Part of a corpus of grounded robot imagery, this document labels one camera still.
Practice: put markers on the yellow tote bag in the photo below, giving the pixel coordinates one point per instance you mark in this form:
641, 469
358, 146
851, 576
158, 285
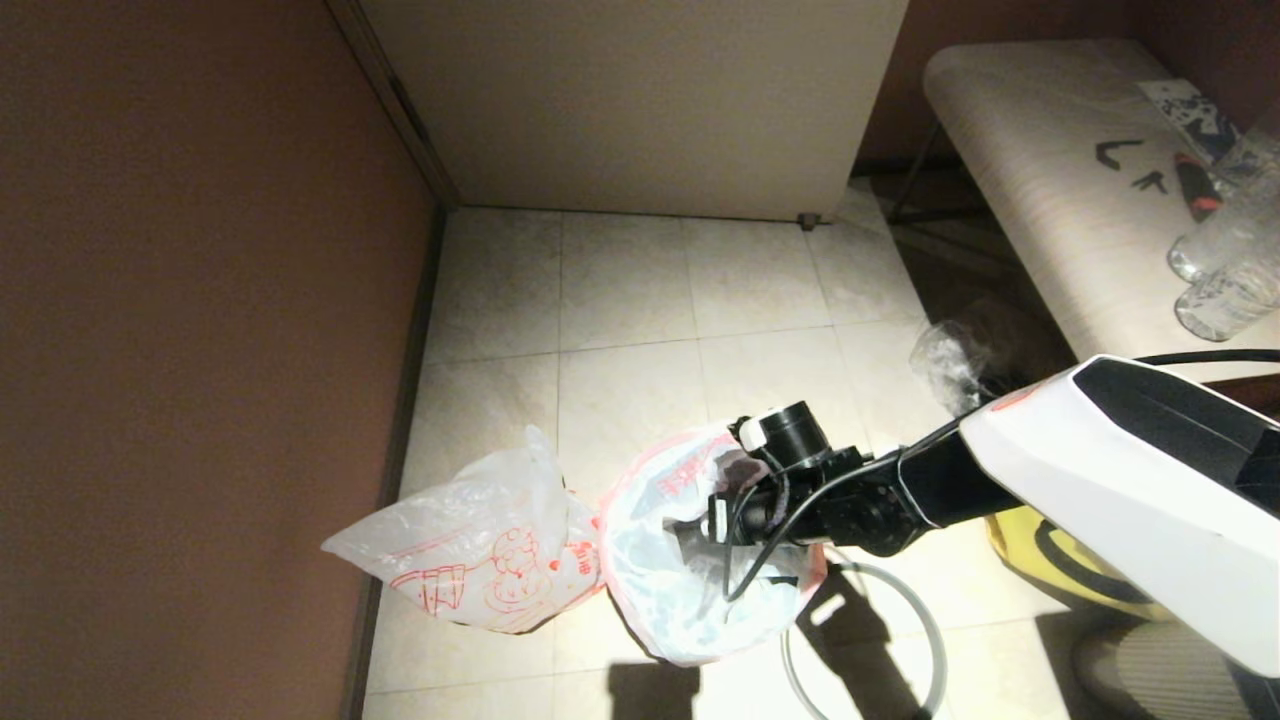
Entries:
1010, 540

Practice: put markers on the dark metal table leg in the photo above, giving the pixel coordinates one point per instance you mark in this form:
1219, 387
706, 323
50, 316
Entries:
912, 180

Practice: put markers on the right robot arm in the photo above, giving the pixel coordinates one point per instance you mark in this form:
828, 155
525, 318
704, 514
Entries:
1120, 480

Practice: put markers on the small metal cabinet foot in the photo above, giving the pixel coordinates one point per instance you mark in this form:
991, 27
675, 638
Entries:
808, 222

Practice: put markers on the crumpled clear plastic wrap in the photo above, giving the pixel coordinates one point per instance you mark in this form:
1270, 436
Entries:
940, 360

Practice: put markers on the printed white card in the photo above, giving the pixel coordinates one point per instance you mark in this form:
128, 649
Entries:
1187, 112

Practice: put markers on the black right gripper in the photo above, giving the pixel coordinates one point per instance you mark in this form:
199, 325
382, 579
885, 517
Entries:
770, 510

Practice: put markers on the used white bin liner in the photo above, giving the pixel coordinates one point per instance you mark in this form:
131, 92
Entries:
650, 610

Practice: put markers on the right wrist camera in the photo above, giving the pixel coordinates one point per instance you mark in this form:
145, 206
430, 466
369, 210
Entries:
800, 430

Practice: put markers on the clear red-print plastic bag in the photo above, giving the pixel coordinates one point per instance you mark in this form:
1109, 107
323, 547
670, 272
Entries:
470, 540

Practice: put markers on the black and red marker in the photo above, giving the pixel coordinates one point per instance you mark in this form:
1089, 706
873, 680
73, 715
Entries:
1195, 190

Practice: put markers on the light wood-grain table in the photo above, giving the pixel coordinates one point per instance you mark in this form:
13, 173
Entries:
1050, 200

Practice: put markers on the white cabinet panel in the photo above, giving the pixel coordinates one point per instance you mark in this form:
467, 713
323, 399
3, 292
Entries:
640, 100

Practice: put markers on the ribbed beige cushion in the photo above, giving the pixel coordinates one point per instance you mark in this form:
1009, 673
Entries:
1130, 660

